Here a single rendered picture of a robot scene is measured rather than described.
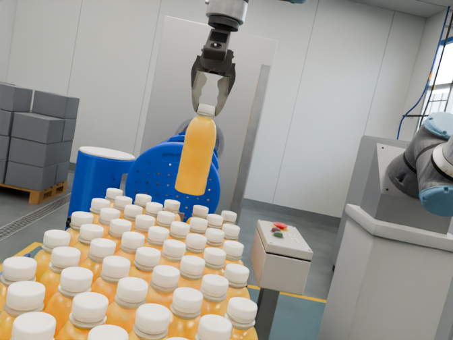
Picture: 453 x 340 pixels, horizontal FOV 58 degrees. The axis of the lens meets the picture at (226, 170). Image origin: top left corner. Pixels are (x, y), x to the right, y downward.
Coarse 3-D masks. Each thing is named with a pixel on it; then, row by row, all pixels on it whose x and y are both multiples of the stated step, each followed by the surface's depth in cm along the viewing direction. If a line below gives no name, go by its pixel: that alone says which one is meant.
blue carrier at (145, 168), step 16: (160, 144) 122; (176, 144) 121; (144, 160) 122; (160, 160) 122; (176, 160) 122; (128, 176) 122; (144, 176) 122; (160, 176) 122; (176, 176) 122; (208, 176) 123; (128, 192) 123; (144, 192) 123; (160, 192) 123; (176, 192) 123; (208, 192) 123; (192, 208) 124; (208, 208) 124
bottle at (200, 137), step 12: (192, 120) 94; (204, 120) 92; (192, 132) 92; (204, 132) 92; (192, 144) 92; (204, 144) 92; (192, 156) 92; (204, 156) 93; (180, 168) 94; (192, 168) 92; (204, 168) 93; (180, 180) 94; (192, 180) 93; (204, 180) 95; (192, 192) 93
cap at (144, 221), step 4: (140, 216) 85; (144, 216) 85; (148, 216) 86; (136, 220) 84; (140, 220) 83; (144, 220) 83; (148, 220) 83; (152, 220) 84; (136, 224) 84; (140, 224) 83; (144, 224) 83; (148, 224) 83; (152, 224) 84; (144, 228) 83; (148, 228) 83
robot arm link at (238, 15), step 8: (208, 0) 93; (216, 0) 90; (224, 0) 89; (232, 0) 89; (240, 0) 90; (208, 8) 92; (216, 8) 90; (224, 8) 89; (232, 8) 90; (240, 8) 90; (208, 16) 94; (216, 16) 91; (224, 16) 91; (232, 16) 90; (240, 16) 91; (240, 24) 95
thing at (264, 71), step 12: (264, 72) 255; (264, 84) 256; (252, 108) 258; (252, 120) 259; (252, 132) 260; (252, 144) 261; (240, 168) 263; (240, 180) 264; (240, 192) 265; (240, 204) 266
